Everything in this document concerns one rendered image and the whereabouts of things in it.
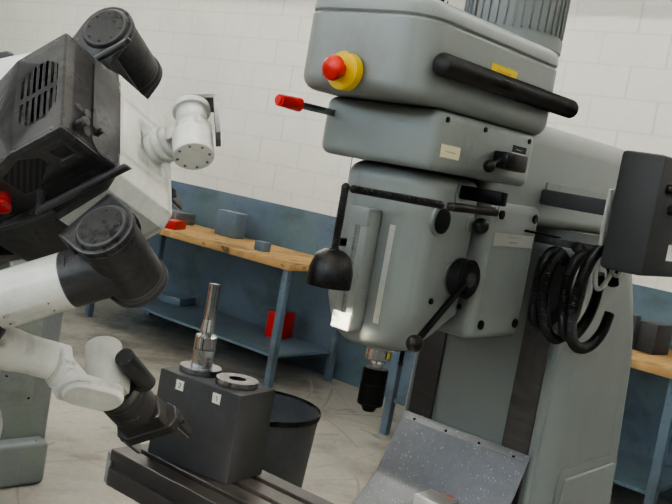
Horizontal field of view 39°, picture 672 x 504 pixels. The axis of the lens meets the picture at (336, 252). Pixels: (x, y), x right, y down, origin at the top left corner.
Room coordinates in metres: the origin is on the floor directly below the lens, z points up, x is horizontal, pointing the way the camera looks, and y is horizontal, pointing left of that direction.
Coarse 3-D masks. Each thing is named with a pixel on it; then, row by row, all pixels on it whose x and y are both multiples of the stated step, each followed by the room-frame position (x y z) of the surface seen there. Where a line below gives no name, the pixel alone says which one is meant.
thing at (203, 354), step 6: (198, 342) 1.95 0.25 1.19; (204, 342) 1.95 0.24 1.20; (216, 342) 1.97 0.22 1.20; (198, 348) 1.95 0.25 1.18; (204, 348) 1.95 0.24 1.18; (210, 348) 1.96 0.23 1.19; (192, 354) 1.97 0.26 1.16; (198, 354) 1.95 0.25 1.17; (204, 354) 1.95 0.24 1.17; (210, 354) 1.96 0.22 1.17; (192, 360) 1.96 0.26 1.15; (198, 360) 1.95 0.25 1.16; (204, 360) 1.95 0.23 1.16; (210, 360) 1.96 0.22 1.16; (198, 366) 1.95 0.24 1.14; (204, 366) 1.95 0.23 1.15; (210, 366) 1.96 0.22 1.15
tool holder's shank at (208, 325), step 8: (216, 288) 1.96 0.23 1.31; (208, 296) 1.97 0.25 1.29; (216, 296) 1.97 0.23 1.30; (208, 304) 1.96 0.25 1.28; (216, 304) 1.97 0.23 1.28; (208, 312) 1.96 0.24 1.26; (208, 320) 1.96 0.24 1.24; (200, 328) 1.97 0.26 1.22; (208, 328) 1.96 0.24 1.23; (208, 336) 1.96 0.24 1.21
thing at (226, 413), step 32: (160, 384) 1.95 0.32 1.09; (192, 384) 1.91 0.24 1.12; (224, 384) 1.88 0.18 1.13; (256, 384) 1.91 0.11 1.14; (192, 416) 1.90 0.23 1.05; (224, 416) 1.86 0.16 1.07; (256, 416) 1.89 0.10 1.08; (160, 448) 1.94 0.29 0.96; (192, 448) 1.89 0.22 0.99; (224, 448) 1.85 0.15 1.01; (256, 448) 1.91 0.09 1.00; (224, 480) 1.84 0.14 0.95
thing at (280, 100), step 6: (276, 96) 1.54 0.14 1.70; (282, 96) 1.54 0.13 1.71; (288, 96) 1.55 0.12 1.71; (276, 102) 1.54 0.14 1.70; (282, 102) 1.54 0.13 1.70; (288, 102) 1.54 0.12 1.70; (294, 102) 1.55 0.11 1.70; (300, 102) 1.56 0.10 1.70; (288, 108) 1.56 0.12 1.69; (294, 108) 1.56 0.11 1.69; (300, 108) 1.57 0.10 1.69; (306, 108) 1.59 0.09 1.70; (312, 108) 1.60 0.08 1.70; (318, 108) 1.61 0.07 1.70; (324, 108) 1.62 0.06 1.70; (330, 114) 1.64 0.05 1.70
